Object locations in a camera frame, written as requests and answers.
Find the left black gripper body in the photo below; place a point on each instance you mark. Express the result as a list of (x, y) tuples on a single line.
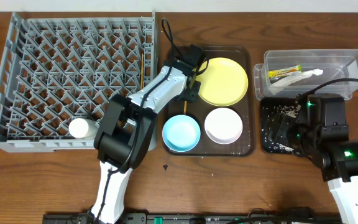
[(192, 94)]

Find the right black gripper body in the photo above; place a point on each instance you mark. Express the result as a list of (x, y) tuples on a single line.
[(288, 133)]

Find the wooden chopstick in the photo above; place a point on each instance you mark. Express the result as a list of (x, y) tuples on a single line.
[(142, 72), (185, 107)]

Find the white wrapper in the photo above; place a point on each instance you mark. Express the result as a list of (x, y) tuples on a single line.
[(297, 76)]

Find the green orange snack wrapper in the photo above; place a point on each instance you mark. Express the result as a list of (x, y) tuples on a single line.
[(276, 74)]

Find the white bowl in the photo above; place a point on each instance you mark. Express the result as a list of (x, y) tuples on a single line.
[(223, 126)]

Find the light blue bowl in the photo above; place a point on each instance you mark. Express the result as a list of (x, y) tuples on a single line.
[(181, 133)]

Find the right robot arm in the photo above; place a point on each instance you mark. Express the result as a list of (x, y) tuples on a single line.
[(319, 132)]

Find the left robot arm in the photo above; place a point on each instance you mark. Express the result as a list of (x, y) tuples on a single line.
[(128, 128)]

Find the grey dishwasher rack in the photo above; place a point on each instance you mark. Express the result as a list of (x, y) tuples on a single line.
[(57, 69)]

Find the black plastic tray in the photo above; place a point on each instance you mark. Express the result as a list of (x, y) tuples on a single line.
[(302, 113)]

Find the food scraps pile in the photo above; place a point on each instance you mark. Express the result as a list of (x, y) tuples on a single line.
[(265, 112)]

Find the yellow round plate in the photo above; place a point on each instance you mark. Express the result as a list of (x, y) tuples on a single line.
[(224, 82)]

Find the dark brown serving tray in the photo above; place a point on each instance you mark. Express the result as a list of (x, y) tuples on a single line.
[(198, 110)]

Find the clear plastic bin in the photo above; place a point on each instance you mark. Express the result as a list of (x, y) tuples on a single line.
[(335, 64)]

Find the white cup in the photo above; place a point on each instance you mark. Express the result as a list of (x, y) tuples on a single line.
[(81, 128)]

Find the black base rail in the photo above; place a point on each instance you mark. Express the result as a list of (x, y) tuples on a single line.
[(258, 215)]

